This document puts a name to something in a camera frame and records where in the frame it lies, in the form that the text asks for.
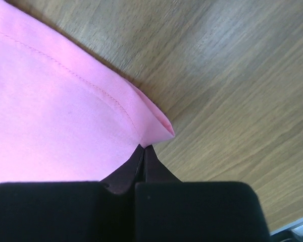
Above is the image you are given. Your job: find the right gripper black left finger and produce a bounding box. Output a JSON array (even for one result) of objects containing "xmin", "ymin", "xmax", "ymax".
[{"xmin": 0, "ymin": 146, "xmax": 144, "ymax": 241}]

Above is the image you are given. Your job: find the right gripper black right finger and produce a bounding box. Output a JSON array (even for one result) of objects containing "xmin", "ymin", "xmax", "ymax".
[{"xmin": 135, "ymin": 146, "xmax": 270, "ymax": 241}]

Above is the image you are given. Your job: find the light pink t shirt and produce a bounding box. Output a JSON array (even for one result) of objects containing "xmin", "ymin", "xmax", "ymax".
[{"xmin": 0, "ymin": 1, "xmax": 174, "ymax": 183}]

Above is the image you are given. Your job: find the aluminium extrusion rail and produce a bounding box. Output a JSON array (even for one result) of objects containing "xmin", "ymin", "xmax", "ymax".
[{"xmin": 271, "ymin": 218, "xmax": 303, "ymax": 242}]

